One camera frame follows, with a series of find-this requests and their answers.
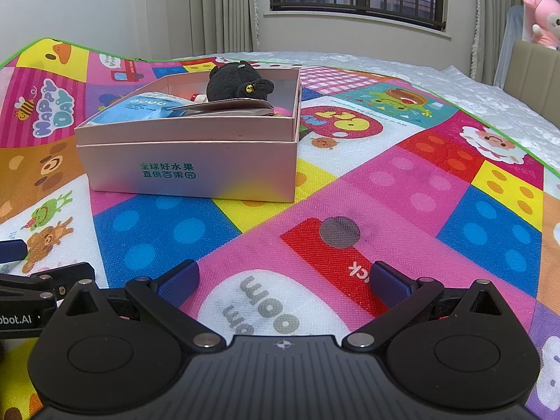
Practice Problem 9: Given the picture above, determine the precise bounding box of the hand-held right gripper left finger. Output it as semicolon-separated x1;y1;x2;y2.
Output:
57;259;224;350

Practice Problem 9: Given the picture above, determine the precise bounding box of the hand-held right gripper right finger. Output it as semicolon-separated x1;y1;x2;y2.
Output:
341;260;504;350

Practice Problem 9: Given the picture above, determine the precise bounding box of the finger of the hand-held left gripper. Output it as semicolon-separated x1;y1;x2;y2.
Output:
0;240;95;305

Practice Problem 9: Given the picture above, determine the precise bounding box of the pink cardboard box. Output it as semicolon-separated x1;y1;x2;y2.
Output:
73;66;302;204

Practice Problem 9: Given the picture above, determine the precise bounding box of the blue tissue pack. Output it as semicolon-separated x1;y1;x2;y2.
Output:
90;92;189;125

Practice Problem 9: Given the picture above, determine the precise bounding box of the black plush toy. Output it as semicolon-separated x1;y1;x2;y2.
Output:
205;60;274;102

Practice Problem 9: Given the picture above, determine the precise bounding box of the colourful printed play mat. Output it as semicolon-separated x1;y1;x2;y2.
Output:
0;37;560;420

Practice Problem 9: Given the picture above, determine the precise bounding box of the grey flat pouch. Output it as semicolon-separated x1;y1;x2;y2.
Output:
166;98;274;119

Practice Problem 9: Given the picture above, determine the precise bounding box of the beige headboard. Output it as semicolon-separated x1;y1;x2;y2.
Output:
503;39;560;117

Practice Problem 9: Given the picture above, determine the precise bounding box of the beige curtain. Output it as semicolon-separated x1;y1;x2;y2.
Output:
168;0;263;60
470;0;526;84

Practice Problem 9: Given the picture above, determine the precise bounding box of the pale grey cloth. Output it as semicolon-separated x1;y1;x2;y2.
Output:
503;4;526;79

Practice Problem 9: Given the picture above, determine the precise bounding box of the pink plush toy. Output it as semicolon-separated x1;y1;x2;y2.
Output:
520;0;560;51

